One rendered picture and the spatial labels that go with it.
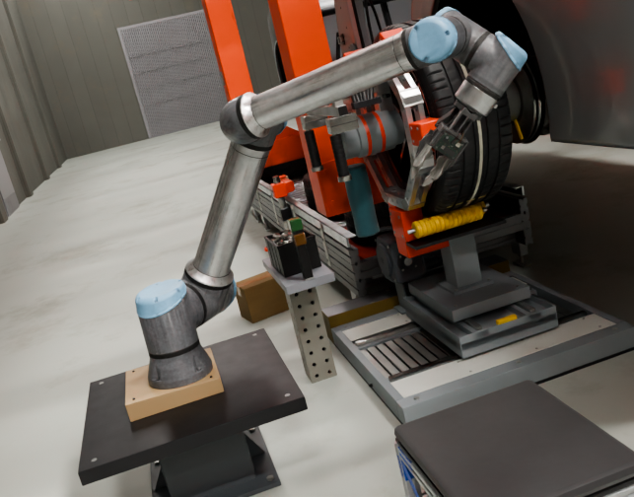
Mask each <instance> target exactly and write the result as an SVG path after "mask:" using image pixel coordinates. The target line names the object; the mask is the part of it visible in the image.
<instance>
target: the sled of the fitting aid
mask: <svg viewBox="0 0 634 497"><path fill-rule="evenodd" d="M530 295H531V297H530V298H527V299H524V300H521V301H518V302H516V303H513V304H510V305H507V306H504V307H501V308H498V309H495V310H492V311H489V312H486V313H483V314H480V315H477V316H474V317H471V318H468V319H463V320H460V321H456V322H452V321H451V320H449V319H447V318H446V317H445V316H443V315H442V314H440V313H439V312H437V311H436V310H434V309H433V308H431V307H430V306H428V305H427V304H425V303H424V302H422V301H421V300H419V299H418V298H416V297H415V296H414V295H411V296H408V297H405V298H403V302H404V306H405V310H406V315H407V316H408V317H410V318H411V319H412V320H414V321H415V322H416V323H418V324H419V325H420V326H422V327H423V328H424V329H426V330H427V331H428V332H429V333H431V334H432V335H433V336H435V337H436V338H437V339H439V340H440V341H441V342H443V343H444V344H445V345H446V346H448V347H449V348H450V349H452V350H453V351H454V352H456V353H457V355H458V356H460V357H461V358H462V359H464V358H467V357H470V356H473V355H476V354H479V353H482V352H485V351H488V350H490V349H493V348H496V347H499V346H502V345H505V344H508V343H511V342H514V341H517V340H520V339H522V338H525V337H528V336H531V335H534V334H537V333H540V332H543V331H546V330H549V329H551V328H554V327H556V326H559V325H558V318H557V313H556V306H554V305H552V304H550V303H548V302H546V301H544V300H542V299H540V298H537V297H536V296H534V295H532V294H530Z"/></svg>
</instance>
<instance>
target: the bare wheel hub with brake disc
mask: <svg viewBox="0 0 634 497"><path fill-rule="evenodd" d="M506 92H507V98H508V101H509V106H510V112H511V114H510V116H511V119H512V121H511V123H512V134H513V141H512V143H516V144H519V143H523V142H526V141H529V140H530V139H531V138H532V137H533V136H534V135H535V133H536V131H537V129H538V127H539V123H540V118H541V99H540V92H539V88H538V85H537V82H536V79H535V76H534V74H533V72H532V70H531V68H530V66H529V64H528V63H527V62H525V64H524V65H523V67H522V69H521V72H520V71H519V73H518V74H517V76H516V77H515V79H514V80H513V81H512V83H511V84H510V86H509V87H508V89H507V90H506ZM514 120H517V122H518V124H519V127H520V130H521V132H522V135H523V137H524V138H523V139H522V140H521V139H520V136H519V133H518V130H517V128H516V125H515V122H514Z"/></svg>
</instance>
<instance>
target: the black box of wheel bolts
mask: <svg viewBox="0 0 634 497"><path fill-rule="evenodd" d="M302 231H303V232H304V233H305V236H306V240H307V243H306V247H307V251H308V255H309V259H310V263H311V268H312V269H315V268H318V267H321V262H320V257H319V253H318V249H317V242H316V235H314V234H312V233H311V232H309V231H307V230H305V229H303V230H302ZM291 234H292V232H291V231H290V229H288V230H284V231H282V232H278V233H275V234H272V235H268V236H265V237H264V239H265V242H266V246H267V249H268V253H269V257H270V261H271V265H272V266H273V267H274V268H275V269H276V270H277V271H278V272H279V273H281V274H282V275H283V276H284V277H285V278H286V277H290V276H293V275H296V274H299V273H302V269H301V265H300V261H299V258H298V254H297V250H296V247H295V246H294V245H293V241H292V237H291Z"/></svg>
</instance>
